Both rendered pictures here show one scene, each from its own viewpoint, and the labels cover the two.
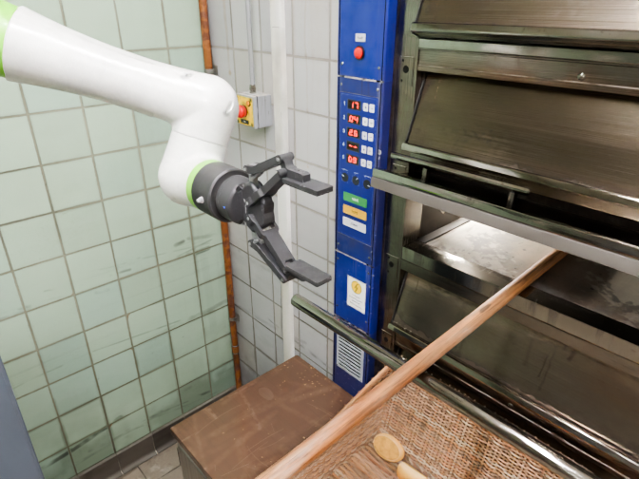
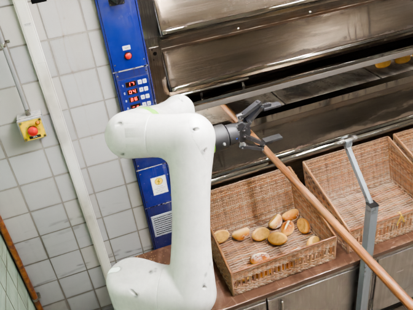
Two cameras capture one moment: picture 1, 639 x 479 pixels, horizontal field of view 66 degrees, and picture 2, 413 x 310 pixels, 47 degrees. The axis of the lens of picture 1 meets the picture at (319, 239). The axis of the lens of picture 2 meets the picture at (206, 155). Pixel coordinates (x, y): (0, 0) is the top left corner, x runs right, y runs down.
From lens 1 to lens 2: 1.57 m
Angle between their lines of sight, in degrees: 54
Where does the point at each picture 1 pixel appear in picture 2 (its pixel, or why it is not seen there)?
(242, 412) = not seen: hidden behind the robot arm
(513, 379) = (251, 158)
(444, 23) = (180, 26)
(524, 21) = (214, 15)
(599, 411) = (281, 143)
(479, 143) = (207, 70)
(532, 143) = (228, 60)
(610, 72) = (247, 24)
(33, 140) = not seen: outside the picture
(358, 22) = (121, 40)
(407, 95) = (158, 65)
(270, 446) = not seen: hidden behind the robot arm
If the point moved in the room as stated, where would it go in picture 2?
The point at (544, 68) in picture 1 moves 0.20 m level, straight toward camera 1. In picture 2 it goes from (224, 31) to (257, 39)
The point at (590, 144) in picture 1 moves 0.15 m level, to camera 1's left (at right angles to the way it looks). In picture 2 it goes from (249, 51) to (238, 64)
